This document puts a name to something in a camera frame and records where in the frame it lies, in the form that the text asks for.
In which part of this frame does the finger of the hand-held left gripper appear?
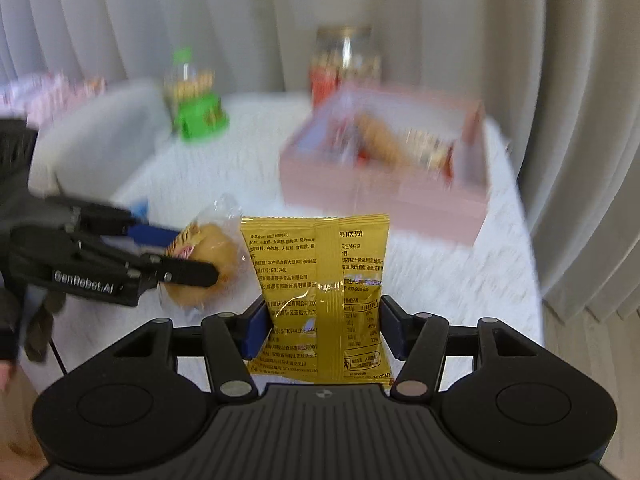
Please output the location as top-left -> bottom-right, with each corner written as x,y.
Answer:
74,203 -> 183,251
75,239 -> 222,288

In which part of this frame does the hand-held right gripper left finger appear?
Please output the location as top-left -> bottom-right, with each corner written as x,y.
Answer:
112,295 -> 274,397

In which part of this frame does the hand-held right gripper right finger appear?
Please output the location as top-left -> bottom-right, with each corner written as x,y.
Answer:
379,295 -> 544,396

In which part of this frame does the round bun packet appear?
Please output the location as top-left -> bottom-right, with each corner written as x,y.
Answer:
160,194 -> 247,311

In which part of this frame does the yellow snack packet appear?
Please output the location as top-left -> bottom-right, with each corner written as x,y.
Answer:
240,212 -> 392,386

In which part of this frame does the pink gift box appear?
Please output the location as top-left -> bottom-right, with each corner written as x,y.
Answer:
277,84 -> 493,247

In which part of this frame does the long clear cracker packet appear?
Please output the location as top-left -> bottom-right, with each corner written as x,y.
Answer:
350,110 -> 456,181

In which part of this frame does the person's left forearm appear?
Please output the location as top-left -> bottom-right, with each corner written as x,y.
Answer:
0,275 -> 26,363

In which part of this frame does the person's left hand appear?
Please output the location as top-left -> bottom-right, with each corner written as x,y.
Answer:
20,290 -> 67,362

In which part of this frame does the white cushion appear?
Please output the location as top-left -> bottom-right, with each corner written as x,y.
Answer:
27,85 -> 171,211

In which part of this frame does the green candy dispenser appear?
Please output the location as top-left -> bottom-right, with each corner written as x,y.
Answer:
164,47 -> 231,141

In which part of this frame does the dark mesh object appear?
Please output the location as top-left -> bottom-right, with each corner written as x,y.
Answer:
0,119 -> 41,196

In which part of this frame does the pink patterned packaging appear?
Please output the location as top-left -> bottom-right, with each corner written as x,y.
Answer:
0,71 -> 108,126

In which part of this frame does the peanut jar with gold lid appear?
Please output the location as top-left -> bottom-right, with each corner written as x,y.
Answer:
309,25 -> 383,106

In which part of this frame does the cream pleated curtain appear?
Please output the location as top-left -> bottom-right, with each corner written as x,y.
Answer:
0,0 -> 640,321

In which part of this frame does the black cable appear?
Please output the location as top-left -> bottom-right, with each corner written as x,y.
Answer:
46,339 -> 69,376

